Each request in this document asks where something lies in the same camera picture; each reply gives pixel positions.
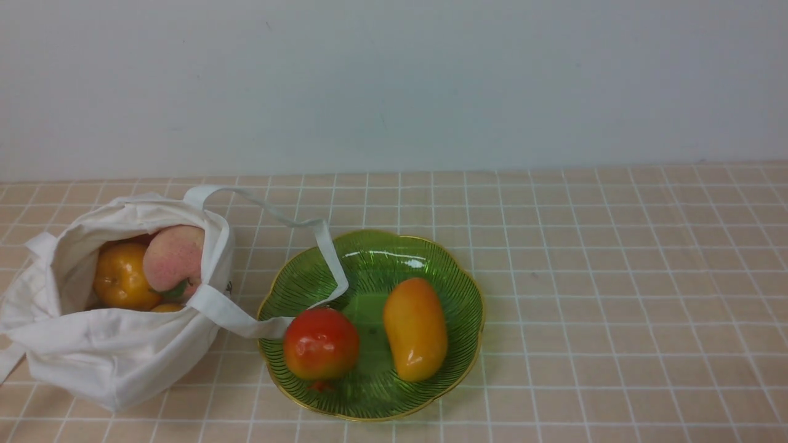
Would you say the green glass plate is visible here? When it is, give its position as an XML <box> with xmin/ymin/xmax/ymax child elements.
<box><xmin>258</xmin><ymin>229</ymin><xmax>485</xmax><ymax>421</ymax></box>

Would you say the pink peach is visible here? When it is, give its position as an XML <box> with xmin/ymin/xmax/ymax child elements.
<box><xmin>143</xmin><ymin>225</ymin><xmax>205</xmax><ymax>297</ymax></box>

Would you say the white cloth bag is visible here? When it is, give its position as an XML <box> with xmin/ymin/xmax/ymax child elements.
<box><xmin>0</xmin><ymin>185</ymin><xmax>349</xmax><ymax>412</ymax></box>

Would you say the red tomato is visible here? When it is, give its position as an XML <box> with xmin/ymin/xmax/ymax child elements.
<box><xmin>283</xmin><ymin>308</ymin><xmax>360</xmax><ymax>381</ymax></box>

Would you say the orange tangerine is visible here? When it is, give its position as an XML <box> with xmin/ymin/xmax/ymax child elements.
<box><xmin>93</xmin><ymin>243</ymin><xmax>163</xmax><ymax>311</ymax></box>

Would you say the small orange fruit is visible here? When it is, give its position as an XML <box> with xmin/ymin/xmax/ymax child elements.
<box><xmin>150</xmin><ymin>303</ymin><xmax>185</xmax><ymax>313</ymax></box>

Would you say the yellow orange mango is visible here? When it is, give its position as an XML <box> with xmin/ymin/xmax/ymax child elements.
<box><xmin>383</xmin><ymin>277</ymin><xmax>448</xmax><ymax>383</ymax></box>

